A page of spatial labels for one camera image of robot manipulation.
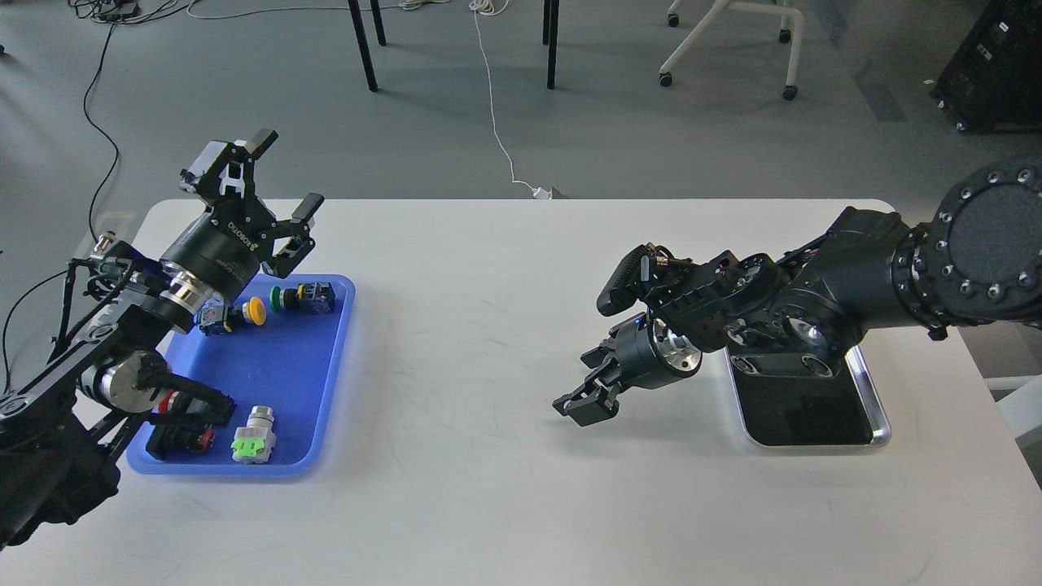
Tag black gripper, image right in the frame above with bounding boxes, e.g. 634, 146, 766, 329
552, 319, 703, 426

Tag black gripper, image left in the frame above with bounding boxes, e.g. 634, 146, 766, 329
160, 129, 325, 300

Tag black robot arm, image right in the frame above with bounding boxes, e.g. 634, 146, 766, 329
553, 155, 1041, 426

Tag blue plastic tray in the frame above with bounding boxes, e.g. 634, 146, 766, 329
125, 273, 355, 478

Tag silver metal tray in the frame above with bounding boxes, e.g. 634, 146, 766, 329
729, 346, 892, 455

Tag black table legs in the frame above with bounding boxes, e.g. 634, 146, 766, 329
347, 0, 561, 93

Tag red mushroom push button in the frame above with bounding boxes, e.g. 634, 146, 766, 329
155, 391, 195, 415

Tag black red push button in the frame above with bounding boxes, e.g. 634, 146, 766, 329
145, 424, 215, 461

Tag white wheeled chair base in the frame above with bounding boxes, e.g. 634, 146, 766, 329
656, 1, 807, 103

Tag black equipment case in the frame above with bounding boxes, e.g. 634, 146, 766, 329
931, 1, 1041, 133

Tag green push button switch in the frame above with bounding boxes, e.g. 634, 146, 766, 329
269, 280, 336, 315

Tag yellow push button switch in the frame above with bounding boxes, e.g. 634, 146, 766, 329
195, 296, 267, 337

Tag black cable on floor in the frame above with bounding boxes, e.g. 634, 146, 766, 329
0, 0, 188, 391

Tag green and silver switch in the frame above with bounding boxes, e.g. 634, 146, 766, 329
230, 405, 277, 464

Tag white cable on floor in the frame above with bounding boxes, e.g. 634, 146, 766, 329
399, 0, 554, 200

